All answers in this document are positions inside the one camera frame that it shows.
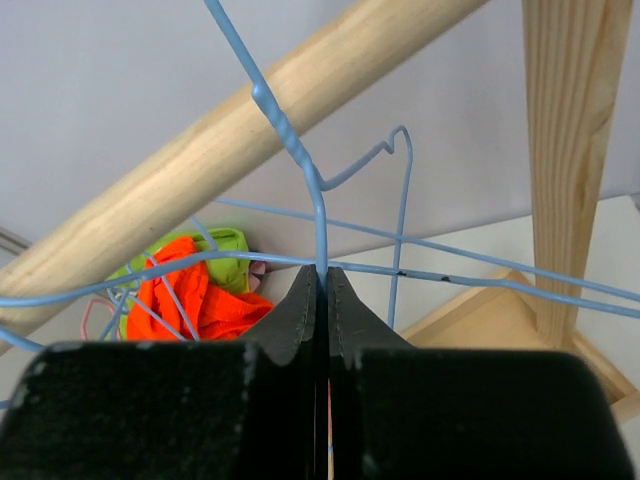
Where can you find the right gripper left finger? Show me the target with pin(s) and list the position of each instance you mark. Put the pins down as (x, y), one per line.
(240, 409)

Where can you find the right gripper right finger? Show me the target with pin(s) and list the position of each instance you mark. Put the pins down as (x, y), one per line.
(401, 412)

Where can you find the pink wire hanger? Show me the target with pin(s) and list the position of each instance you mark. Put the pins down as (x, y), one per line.
(98, 321)

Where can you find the orange shorts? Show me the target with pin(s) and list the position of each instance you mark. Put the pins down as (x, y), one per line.
(209, 300)

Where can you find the blue hanger of orange shorts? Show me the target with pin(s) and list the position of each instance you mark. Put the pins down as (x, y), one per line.
(163, 269)

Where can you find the pink patterned shorts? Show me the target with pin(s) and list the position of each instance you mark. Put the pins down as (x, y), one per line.
(256, 273)

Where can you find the lime green shorts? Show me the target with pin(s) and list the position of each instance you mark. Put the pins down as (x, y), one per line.
(180, 245)

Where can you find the blue hanger of olive shorts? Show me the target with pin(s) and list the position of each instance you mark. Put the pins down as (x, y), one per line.
(317, 186)

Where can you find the blue hanger of green shorts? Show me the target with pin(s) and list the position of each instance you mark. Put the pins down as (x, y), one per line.
(595, 286)

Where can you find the wooden clothes rack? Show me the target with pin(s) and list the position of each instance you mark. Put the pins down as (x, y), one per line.
(573, 59)

